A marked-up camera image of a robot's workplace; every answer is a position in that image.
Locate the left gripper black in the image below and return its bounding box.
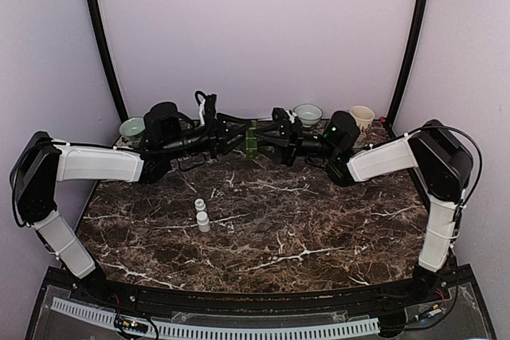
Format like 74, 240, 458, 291
162, 111, 251, 159

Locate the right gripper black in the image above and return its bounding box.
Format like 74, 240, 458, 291
253, 118, 339, 166

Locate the green weekly pill organizer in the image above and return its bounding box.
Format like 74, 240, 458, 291
245, 119, 258, 160

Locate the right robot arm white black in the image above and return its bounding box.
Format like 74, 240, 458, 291
254, 108, 478, 272

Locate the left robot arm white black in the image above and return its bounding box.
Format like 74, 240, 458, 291
10, 94, 250, 305

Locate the pale green bowl right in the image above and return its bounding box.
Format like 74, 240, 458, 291
293, 104, 323, 128

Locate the pale green bowl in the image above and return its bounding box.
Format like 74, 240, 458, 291
293, 104, 323, 128
119, 117, 145, 141

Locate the cream ceramic mug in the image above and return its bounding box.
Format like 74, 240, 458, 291
349, 105, 375, 148

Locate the white pill bottle front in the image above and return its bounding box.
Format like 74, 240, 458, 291
196, 211, 210, 233

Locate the pale green bowl left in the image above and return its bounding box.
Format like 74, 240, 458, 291
119, 117, 145, 141

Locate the patterned coaster under bowl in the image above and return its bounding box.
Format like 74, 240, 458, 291
115, 136, 140, 147

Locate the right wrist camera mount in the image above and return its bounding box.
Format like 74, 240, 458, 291
272, 107, 298, 124

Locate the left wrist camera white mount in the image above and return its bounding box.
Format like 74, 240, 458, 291
194, 91, 218, 127

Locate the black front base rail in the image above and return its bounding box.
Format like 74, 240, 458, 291
86, 278, 417, 315

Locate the white slotted cable duct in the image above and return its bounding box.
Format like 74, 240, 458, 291
50, 297, 380, 339

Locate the right black frame post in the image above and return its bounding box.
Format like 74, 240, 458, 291
380, 0, 427, 135

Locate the black frame post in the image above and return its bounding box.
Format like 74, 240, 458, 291
380, 0, 427, 135
86, 0, 128, 123

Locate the left black frame post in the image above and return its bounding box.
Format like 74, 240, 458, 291
86, 0, 128, 123

